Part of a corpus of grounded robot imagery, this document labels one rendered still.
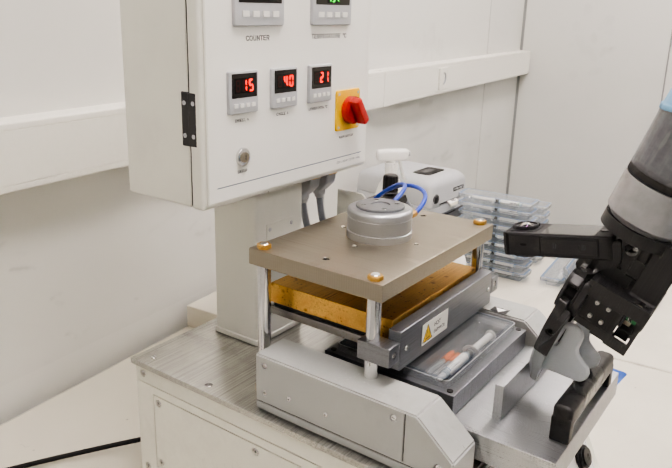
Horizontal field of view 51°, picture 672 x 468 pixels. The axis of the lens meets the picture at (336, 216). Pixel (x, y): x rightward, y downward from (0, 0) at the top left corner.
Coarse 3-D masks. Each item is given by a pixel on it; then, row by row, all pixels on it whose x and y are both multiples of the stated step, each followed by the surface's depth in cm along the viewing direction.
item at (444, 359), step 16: (480, 320) 88; (496, 320) 88; (448, 336) 83; (464, 336) 84; (480, 336) 84; (496, 336) 84; (432, 352) 79; (448, 352) 80; (464, 352) 80; (480, 352) 80; (416, 368) 76; (432, 368) 76; (448, 368) 76
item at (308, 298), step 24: (456, 264) 91; (288, 288) 82; (312, 288) 82; (408, 288) 83; (432, 288) 83; (288, 312) 83; (312, 312) 81; (336, 312) 79; (360, 312) 77; (384, 312) 76; (408, 312) 77; (360, 336) 77; (384, 336) 76
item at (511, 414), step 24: (528, 360) 77; (504, 384) 72; (528, 384) 78; (552, 384) 80; (480, 408) 75; (504, 408) 73; (528, 408) 75; (552, 408) 75; (600, 408) 78; (480, 432) 71; (504, 432) 71; (528, 432) 71; (576, 432) 71; (480, 456) 71; (504, 456) 69; (528, 456) 67; (552, 456) 67
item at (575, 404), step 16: (608, 352) 79; (592, 368) 76; (608, 368) 78; (576, 384) 72; (592, 384) 73; (608, 384) 79; (560, 400) 69; (576, 400) 69; (560, 416) 68; (576, 416) 69; (560, 432) 69
